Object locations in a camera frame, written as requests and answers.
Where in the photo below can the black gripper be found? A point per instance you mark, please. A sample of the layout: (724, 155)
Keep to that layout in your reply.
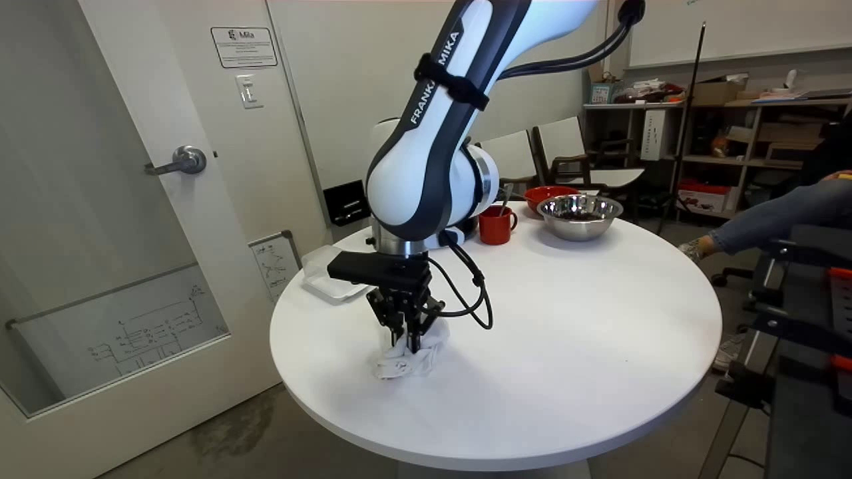
(401, 292)

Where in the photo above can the white towel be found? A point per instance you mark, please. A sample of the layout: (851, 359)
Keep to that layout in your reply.
(401, 359)

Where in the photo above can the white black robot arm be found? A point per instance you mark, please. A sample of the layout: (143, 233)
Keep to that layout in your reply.
(430, 177)

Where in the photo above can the red mug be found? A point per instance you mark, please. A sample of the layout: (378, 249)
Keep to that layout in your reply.
(497, 224)

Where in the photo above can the red bowl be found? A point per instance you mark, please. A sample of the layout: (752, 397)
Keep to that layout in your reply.
(543, 193)

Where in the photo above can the round white table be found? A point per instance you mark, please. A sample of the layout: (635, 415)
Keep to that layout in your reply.
(593, 348)

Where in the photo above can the steel mixing bowl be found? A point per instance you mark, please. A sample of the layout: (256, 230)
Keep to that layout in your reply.
(579, 217)

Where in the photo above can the white door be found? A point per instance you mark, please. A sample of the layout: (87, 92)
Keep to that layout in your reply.
(131, 304)

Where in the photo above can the storage shelf unit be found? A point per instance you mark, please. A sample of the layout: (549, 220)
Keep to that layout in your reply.
(715, 151)

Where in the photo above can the seated person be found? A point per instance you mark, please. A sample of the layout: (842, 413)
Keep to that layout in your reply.
(820, 196)

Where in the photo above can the black box on wall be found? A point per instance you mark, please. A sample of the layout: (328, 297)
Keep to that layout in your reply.
(346, 204)

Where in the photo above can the metal door handle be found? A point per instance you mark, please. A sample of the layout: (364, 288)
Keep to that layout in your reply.
(185, 160)

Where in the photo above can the wall sign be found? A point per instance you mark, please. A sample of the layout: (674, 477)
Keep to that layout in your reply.
(244, 45)

